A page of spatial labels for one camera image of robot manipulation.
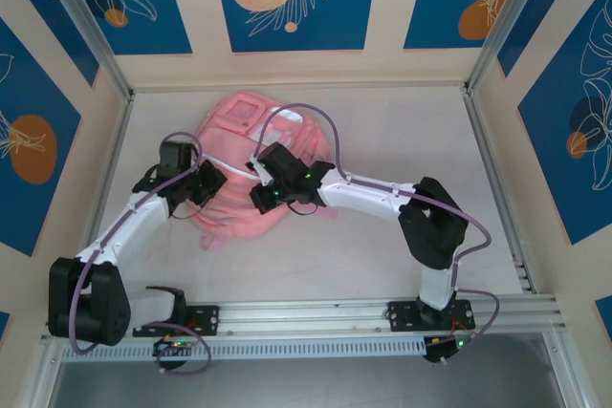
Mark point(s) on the pink student backpack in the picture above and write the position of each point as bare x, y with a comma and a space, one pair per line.
239, 217

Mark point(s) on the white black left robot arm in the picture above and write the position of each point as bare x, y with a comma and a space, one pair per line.
129, 231

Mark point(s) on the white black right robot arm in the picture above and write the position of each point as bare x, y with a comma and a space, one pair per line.
368, 195

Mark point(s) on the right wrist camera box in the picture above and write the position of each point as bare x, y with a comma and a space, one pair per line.
262, 178

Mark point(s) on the aluminium side rail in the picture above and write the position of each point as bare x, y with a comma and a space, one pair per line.
117, 140
479, 131

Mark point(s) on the aluminium mounting rail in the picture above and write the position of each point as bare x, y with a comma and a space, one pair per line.
296, 315

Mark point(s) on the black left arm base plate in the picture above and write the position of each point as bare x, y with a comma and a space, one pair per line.
205, 319

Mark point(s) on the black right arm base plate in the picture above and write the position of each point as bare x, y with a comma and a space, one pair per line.
404, 315

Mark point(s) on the aluminium frame post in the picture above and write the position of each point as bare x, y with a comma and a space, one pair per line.
507, 21
86, 30

